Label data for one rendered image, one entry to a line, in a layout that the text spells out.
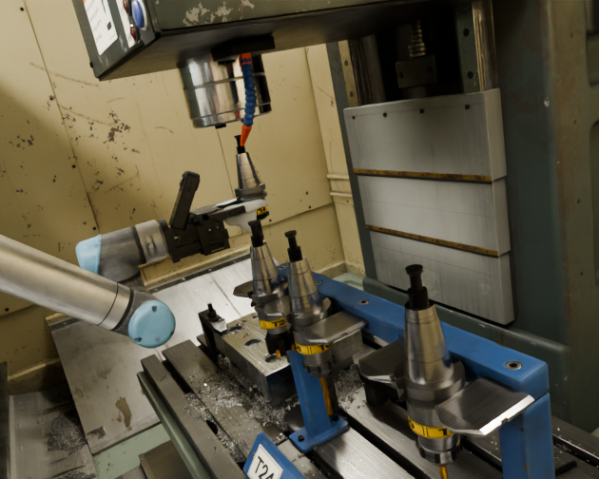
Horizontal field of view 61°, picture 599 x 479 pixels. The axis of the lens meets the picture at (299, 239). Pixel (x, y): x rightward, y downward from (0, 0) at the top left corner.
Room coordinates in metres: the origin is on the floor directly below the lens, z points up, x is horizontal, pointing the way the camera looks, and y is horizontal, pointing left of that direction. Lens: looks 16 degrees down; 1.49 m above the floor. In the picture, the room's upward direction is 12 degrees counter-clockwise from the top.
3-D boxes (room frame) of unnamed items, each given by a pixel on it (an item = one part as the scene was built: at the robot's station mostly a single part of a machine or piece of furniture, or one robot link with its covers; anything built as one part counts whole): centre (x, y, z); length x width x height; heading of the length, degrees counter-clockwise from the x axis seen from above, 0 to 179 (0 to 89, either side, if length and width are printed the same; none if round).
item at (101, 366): (1.59, 0.39, 0.75); 0.89 x 0.67 x 0.26; 117
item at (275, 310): (0.65, 0.03, 1.21); 0.07 x 0.05 x 0.01; 117
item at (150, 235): (0.93, 0.27, 1.27); 0.08 x 0.05 x 0.08; 19
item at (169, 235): (0.96, 0.20, 1.27); 0.12 x 0.08 x 0.09; 109
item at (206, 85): (1.01, 0.08, 1.52); 0.16 x 0.16 x 0.12
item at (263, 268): (0.70, 0.06, 1.26); 0.04 x 0.04 x 0.07
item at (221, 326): (1.14, 0.25, 0.97); 0.13 x 0.03 x 0.15; 27
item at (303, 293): (0.60, 0.01, 1.26); 0.04 x 0.04 x 0.07
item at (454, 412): (0.36, -0.12, 1.21); 0.07 x 0.05 x 0.01; 117
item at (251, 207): (0.97, 0.09, 1.27); 0.09 x 0.03 x 0.06; 96
